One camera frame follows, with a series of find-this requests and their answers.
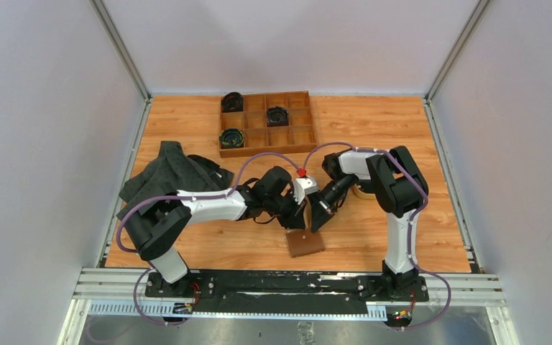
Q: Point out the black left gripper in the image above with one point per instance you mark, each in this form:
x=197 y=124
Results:
x=295 y=220

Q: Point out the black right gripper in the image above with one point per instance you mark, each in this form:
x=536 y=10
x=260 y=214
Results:
x=322 y=210

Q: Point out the yellow oval card tray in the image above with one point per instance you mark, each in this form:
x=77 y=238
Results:
x=359 y=193

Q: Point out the brown leather card holder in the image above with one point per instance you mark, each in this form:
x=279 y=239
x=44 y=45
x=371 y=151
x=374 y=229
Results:
x=304 y=242

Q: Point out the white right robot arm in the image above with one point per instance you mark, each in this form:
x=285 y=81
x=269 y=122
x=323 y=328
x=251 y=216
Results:
x=400 y=190

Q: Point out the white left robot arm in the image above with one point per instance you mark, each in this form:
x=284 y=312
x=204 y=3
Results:
x=155 y=224

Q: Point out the wooden compartment tray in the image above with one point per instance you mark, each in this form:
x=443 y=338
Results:
x=298 y=137

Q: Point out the black-green coiled belt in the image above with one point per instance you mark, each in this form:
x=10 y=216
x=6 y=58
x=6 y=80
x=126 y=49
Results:
x=231 y=138

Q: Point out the black coiled belt middle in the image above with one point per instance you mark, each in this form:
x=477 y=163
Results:
x=277 y=116

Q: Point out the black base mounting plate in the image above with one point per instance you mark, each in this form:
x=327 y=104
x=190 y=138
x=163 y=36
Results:
x=283 y=292

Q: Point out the black coiled belt top-left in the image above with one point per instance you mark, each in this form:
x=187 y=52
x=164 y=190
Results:
x=232 y=102

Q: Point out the dark grey dotted cloth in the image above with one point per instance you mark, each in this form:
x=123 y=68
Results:
x=170 y=171

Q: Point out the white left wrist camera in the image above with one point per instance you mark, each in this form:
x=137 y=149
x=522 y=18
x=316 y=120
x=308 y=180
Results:
x=303 y=187

